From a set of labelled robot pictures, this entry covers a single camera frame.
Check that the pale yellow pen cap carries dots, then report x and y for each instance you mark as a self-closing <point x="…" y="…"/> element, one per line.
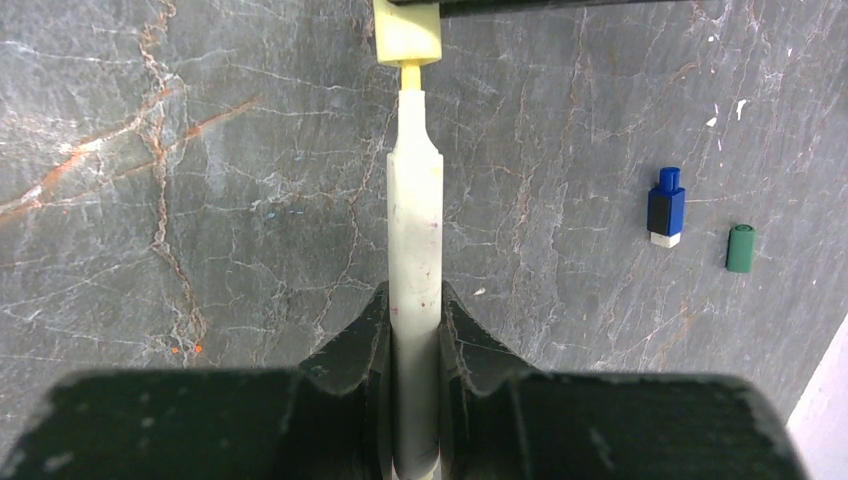
<point x="407" y="33"/>

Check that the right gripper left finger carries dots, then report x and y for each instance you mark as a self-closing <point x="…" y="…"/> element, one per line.
<point x="327" y="417"/>

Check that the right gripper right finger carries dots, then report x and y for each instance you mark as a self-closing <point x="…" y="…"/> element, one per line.
<point x="503" y="418"/>

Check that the green pen cap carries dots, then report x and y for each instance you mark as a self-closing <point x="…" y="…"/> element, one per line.
<point x="740" y="249"/>

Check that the blue pen cap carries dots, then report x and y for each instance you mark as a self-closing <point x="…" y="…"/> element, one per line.
<point x="666" y="208"/>

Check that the white pen yellow tip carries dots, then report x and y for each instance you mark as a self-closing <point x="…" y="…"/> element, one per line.
<point x="414" y="219"/>

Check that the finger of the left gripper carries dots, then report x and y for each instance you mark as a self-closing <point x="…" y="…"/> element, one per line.
<point x="464" y="8"/>

